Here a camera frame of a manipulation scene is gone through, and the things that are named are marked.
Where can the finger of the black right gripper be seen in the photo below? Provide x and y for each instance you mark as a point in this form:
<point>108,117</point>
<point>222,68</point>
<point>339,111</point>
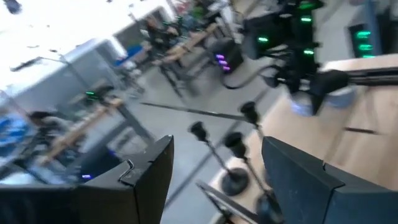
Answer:
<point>272,81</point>
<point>331,82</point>

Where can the black computer purple lights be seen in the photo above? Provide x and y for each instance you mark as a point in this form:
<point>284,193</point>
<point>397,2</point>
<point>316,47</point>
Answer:
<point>227,56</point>

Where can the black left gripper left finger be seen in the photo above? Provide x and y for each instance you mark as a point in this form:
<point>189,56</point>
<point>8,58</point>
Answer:
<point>109,199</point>

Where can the person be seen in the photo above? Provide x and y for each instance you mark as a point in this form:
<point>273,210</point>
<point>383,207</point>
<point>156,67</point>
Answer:
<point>46,123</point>
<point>158,34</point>

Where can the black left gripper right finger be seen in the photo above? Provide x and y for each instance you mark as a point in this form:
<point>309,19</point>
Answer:
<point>326,199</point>

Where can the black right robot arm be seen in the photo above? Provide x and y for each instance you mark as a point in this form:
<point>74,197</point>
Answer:
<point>298,28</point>

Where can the black metal candlestick holder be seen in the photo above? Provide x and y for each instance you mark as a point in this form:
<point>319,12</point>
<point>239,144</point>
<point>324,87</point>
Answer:
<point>235,144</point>
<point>234,183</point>
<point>249,112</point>

